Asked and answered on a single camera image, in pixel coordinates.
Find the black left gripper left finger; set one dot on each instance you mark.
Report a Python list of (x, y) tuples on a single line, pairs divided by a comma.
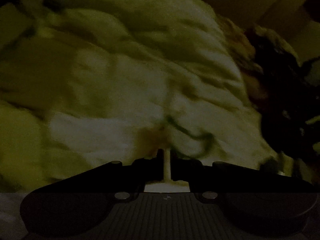
[(127, 182)]

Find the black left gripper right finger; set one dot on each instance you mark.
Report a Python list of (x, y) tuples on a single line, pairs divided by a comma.
[(204, 182)]

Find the white printed small garment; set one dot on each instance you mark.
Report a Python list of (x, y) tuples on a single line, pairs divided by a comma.
[(128, 109)]

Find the yellow-green leaf print bedsheet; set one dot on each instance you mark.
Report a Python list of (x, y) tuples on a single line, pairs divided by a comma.
[(41, 42)]

